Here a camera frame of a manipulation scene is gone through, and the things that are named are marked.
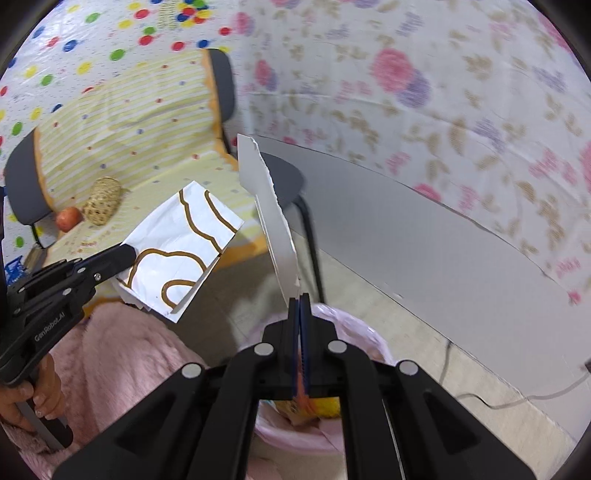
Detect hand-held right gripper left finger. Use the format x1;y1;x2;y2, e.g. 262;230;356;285
53;295;302;480

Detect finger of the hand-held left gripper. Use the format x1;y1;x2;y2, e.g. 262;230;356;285
74;244;137;298

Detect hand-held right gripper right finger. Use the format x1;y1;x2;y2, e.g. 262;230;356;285
301;294;541;480

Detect white paper bag brown lines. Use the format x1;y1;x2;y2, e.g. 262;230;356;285
115;181;245;324

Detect white torn paper wrapper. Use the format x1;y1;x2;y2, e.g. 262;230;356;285
236;134;302;297

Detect person's left hand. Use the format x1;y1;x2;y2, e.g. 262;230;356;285
0;354;62;435

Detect red apple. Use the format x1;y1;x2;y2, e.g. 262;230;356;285
55;206;84;233

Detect beige woven ball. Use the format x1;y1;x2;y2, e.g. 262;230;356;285
83;177;123;227

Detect pink fuzzy clothing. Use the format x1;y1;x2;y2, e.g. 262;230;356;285
0;300;262;480

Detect grey panel board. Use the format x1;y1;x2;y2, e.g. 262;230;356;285
252;134;591;446

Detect white polka dot cloth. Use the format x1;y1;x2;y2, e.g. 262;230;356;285
0;0;245;259

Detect white floral cloth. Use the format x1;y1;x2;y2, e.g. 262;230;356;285
231;0;591;308

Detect grey floor cable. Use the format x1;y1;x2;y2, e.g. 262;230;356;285
438;340;591;411

